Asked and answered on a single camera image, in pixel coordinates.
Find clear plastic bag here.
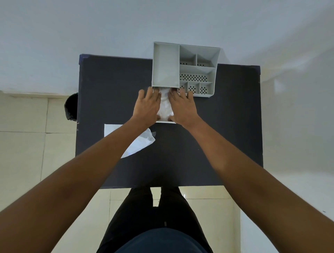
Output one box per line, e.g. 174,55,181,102
121,128,157,159

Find person's left hand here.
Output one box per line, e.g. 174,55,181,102
133,87,162,126

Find person's dark blue shirt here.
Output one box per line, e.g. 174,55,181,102
121,228,210,253

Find white paper sheet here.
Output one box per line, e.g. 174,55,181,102
104,124,124,138

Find person's right hand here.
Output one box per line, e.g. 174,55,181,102
168,88,201,129

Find white plastic-wrapped drawer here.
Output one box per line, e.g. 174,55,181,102
156,87,177,124

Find person's left forearm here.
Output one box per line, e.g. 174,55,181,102
0,117,157,253

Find black round bin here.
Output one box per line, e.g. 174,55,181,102
64,93,79,121

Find person's right forearm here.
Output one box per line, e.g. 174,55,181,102
184,117,334,253

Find grey plastic compartment organizer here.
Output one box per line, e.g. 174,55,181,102
152,42,221,98

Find person's black trousers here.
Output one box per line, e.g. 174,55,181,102
96,186,213,253

